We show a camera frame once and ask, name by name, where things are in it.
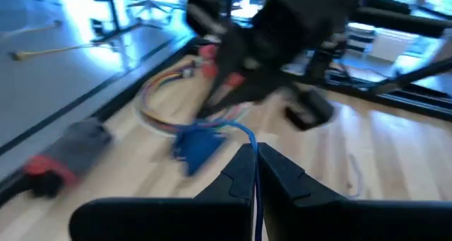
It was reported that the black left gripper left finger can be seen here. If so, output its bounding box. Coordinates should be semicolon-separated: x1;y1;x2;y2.
69;143;257;241

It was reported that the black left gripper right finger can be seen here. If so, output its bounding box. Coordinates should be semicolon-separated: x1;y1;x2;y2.
259;141;452;241

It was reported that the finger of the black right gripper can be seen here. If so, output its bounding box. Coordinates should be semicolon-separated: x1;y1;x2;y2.
197;35;255;117
203;64;294;117

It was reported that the red box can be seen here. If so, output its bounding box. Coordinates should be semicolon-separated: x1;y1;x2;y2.
197;43;245;90

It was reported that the black desk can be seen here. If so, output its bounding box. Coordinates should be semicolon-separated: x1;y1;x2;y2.
347;0;452;95

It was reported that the multicoloured wire bundle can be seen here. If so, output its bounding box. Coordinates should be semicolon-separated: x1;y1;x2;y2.
136;57;255;136

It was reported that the yellow floor cable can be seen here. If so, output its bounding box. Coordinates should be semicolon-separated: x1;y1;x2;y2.
0;20;117;61

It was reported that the grey and red pouch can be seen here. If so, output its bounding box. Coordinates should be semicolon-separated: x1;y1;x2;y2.
0;117;114;200

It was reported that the long thin blue cord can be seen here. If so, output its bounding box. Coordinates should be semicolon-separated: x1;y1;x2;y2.
176;119;265;241

